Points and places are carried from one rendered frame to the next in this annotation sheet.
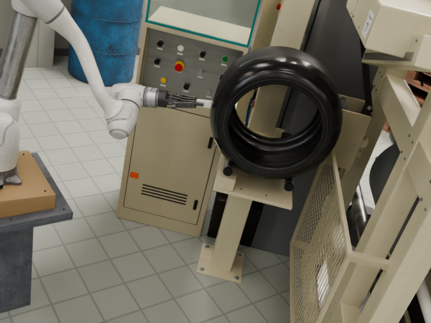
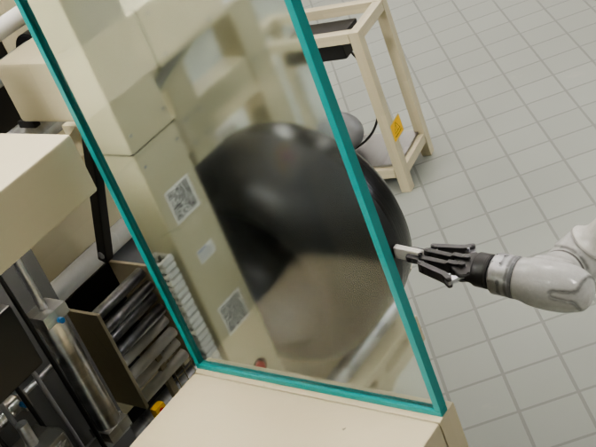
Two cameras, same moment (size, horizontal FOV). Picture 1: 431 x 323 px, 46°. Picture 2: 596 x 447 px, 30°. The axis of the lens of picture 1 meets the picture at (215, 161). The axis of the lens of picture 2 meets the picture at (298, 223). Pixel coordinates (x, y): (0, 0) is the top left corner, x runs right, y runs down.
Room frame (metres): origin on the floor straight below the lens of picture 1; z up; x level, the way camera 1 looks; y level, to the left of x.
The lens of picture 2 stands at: (3.61, 1.45, 2.48)
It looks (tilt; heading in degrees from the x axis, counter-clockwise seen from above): 29 degrees down; 226
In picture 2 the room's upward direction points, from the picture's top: 22 degrees counter-clockwise
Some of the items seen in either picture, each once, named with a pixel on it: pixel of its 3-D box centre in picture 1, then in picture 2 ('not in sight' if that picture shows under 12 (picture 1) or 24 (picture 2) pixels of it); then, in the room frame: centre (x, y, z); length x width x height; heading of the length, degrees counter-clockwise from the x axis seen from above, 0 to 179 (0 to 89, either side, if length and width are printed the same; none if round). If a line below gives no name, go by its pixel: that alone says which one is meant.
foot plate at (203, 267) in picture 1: (220, 261); not in sight; (2.36, -0.18, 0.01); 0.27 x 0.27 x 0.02; 0
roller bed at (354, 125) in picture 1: (344, 131); (128, 333); (2.33, -0.58, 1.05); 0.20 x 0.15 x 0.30; 0
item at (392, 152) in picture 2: not in sight; (338, 101); (0.13, -1.60, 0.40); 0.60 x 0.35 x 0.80; 101
